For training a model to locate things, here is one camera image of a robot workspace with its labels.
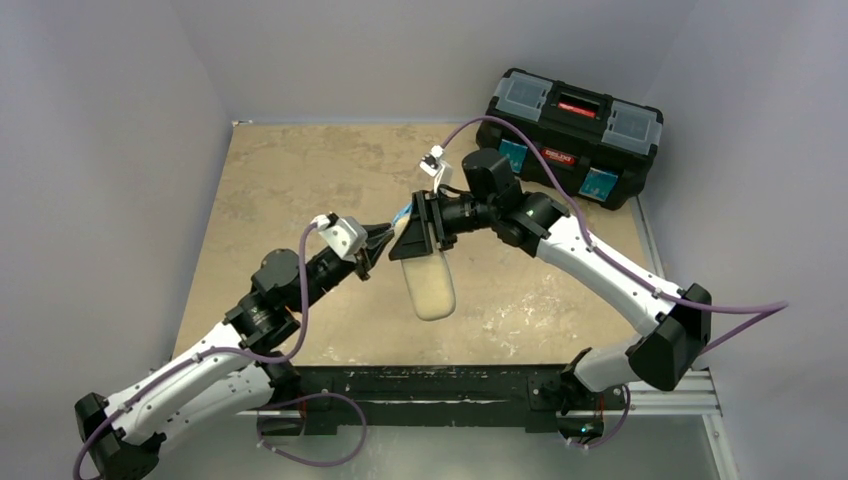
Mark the white glasses case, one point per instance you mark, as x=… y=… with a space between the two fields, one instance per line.
x=430 y=286

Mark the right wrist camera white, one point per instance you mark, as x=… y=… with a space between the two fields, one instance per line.
x=436 y=167

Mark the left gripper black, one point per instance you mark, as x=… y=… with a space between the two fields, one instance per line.
x=364 y=263

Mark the light blue folding umbrella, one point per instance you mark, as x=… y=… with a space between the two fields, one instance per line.
x=401 y=219

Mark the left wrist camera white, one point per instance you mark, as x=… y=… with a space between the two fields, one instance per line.
x=343 y=234

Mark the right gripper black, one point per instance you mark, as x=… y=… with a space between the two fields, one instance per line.
x=432 y=221

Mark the aluminium frame rail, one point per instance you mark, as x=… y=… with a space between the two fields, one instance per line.
x=690 y=396

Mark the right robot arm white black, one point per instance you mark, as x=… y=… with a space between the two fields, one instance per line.
x=673 y=323

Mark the black toolbox with clear lids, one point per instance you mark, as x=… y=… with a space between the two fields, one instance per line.
x=593 y=145

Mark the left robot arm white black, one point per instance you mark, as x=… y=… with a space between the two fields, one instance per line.
x=240 y=364

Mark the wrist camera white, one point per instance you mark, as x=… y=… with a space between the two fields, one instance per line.
x=436 y=167
x=343 y=234

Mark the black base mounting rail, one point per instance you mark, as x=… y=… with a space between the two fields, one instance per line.
x=541 y=398

